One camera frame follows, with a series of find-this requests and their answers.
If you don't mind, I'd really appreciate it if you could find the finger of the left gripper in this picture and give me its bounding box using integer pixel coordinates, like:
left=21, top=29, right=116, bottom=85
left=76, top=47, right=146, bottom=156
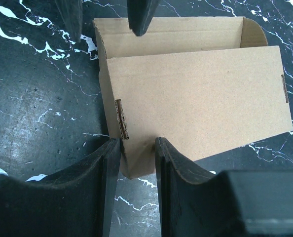
left=127, top=0, right=160, bottom=37
left=55, top=0, right=83, bottom=42

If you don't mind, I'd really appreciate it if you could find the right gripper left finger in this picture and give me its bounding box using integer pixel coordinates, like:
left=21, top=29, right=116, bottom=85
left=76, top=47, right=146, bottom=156
left=0, top=139, right=121, bottom=237

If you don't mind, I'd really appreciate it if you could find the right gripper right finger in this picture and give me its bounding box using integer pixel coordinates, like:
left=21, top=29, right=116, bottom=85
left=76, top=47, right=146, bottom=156
left=155, top=137, right=293, bottom=237

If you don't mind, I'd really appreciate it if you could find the cardboard box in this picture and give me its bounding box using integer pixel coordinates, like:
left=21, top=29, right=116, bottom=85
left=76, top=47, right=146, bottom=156
left=93, top=16, right=293, bottom=179

